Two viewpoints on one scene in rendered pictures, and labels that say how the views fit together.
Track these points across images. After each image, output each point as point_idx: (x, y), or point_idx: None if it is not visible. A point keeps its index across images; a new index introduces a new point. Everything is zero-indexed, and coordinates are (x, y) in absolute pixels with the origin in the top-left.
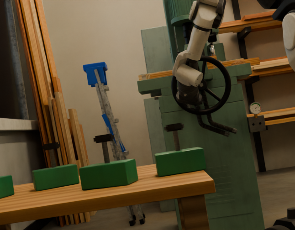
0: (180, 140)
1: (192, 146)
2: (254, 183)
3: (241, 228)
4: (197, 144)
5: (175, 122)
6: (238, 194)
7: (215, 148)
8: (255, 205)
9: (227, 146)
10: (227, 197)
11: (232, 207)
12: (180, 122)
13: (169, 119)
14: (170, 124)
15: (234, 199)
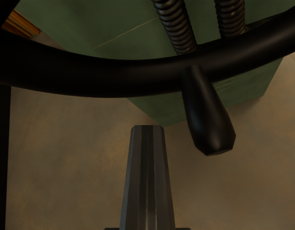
0: (119, 52)
1: (154, 53)
2: (276, 60)
3: (234, 101)
4: (166, 45)
5: (80, 13)
6: (241, 80)
7: (213, 37)
8: (264, 80)
9: (246, 22)
10: (222, 87)
11: (228, 92)
12: (96, 7)
13: (55, 12)
14: (68, 26)
15: (233, 86)
